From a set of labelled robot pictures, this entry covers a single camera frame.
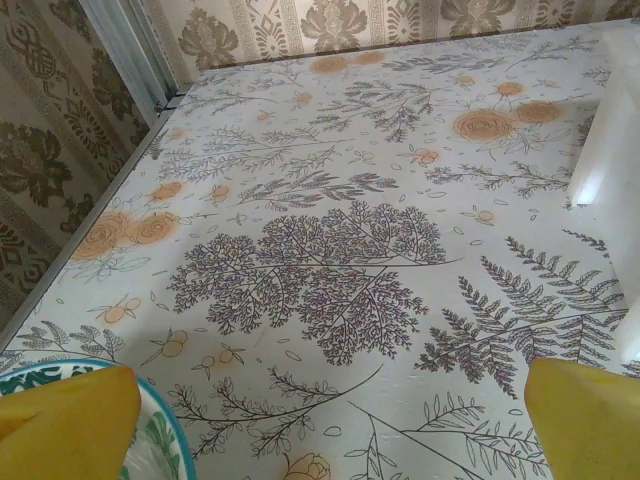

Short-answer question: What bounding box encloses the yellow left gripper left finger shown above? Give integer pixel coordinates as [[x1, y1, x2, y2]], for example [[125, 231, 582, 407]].
[[0, 364, 141, 480]]

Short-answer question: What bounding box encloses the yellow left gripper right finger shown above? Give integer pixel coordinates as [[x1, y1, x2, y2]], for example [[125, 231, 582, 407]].
[[524, 355, 640, 480]]

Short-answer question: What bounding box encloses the green patterned bowl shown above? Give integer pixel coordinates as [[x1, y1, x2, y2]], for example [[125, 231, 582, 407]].
[[0, 357, 199, 480]]

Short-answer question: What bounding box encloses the white plastic bin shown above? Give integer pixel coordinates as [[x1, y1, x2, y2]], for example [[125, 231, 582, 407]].
[[569, 19, 640, 364]]

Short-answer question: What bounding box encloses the aluminium table side rail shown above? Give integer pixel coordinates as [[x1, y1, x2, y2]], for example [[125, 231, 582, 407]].
[[0, 97, 176, 346]]

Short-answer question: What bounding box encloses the aluminium frame post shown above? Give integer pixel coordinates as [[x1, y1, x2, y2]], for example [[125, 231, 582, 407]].
[[79, 0, 181, 106]]

